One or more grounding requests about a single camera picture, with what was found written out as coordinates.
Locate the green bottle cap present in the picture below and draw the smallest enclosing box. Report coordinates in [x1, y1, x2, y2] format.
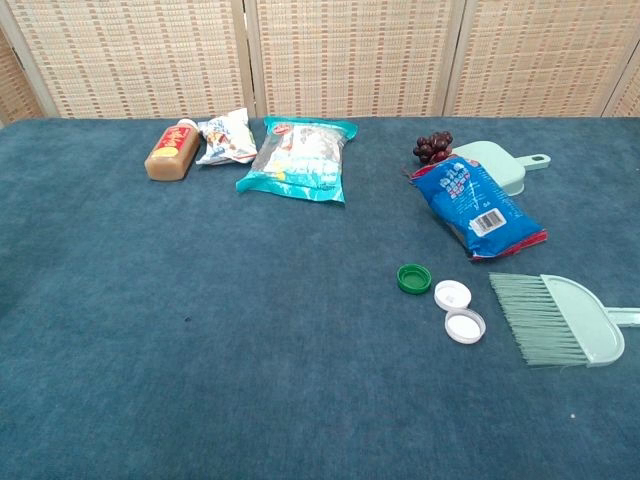
[396, 263, 433, 295]

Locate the teal snack bag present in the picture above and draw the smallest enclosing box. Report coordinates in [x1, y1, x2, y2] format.
[235, 116, 360, 204]

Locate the small white snack packet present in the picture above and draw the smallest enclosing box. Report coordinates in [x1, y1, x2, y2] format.
[195, 107, 259, 167]

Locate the white bottle cap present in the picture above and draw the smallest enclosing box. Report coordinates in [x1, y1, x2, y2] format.
[433, 279, 473, 312]
[444, 308, 487, 346]

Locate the blue snack bag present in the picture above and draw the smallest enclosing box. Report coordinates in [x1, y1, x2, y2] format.
[403, 154, 549, 264]

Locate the brown drink bottle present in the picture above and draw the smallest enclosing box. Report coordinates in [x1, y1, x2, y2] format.
[144, 118, 202, 182]

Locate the blue felt table mat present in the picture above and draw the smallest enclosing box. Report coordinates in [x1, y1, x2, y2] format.
[0, 116, 640, 480]

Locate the bunch of red grapes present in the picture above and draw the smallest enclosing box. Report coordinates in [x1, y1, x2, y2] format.
[412, 130, 455, 166]

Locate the woven bamboo screen panel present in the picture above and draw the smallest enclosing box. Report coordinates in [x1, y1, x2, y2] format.
[0, 27, 44, 126]
[444, 0, 640, 119]
[602, 44, 640, 119]
[0, 0, 256, 120]
[244, 0, 469, 119]

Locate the mint green dustpan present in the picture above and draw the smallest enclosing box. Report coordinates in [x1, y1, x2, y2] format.
[452, 140, 553, 197]

